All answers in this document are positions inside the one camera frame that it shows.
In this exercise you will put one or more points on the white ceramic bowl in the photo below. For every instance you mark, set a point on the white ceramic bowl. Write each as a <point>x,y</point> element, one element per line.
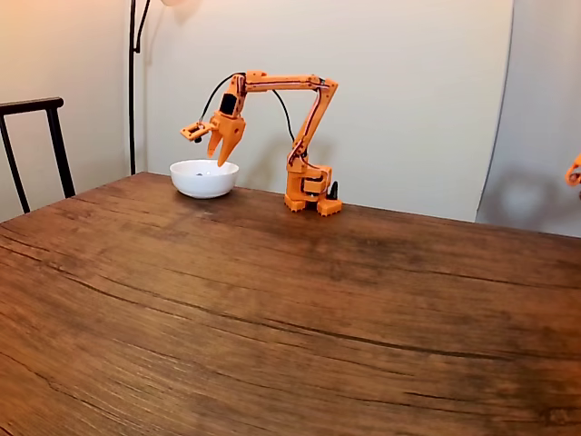
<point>204,184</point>

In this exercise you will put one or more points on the black floor lamp pole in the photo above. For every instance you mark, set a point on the black floor lamp pole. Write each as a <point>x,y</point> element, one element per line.
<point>132,91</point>

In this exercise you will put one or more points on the black table clamp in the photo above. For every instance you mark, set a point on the black table clamp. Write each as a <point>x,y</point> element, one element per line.
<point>334,191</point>

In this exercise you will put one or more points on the pale lamp shade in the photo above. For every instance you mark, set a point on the pale lamp shade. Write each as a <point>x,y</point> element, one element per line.
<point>181,2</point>

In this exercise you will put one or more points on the black chair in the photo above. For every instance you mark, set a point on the black chair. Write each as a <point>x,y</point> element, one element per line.
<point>55,136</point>

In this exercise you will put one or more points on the white curtain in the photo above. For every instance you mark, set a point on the white curtain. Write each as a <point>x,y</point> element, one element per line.
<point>540,113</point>

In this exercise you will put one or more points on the orange gripper camera mount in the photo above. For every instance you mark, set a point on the orange gripper camera mount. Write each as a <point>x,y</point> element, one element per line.
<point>193,131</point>

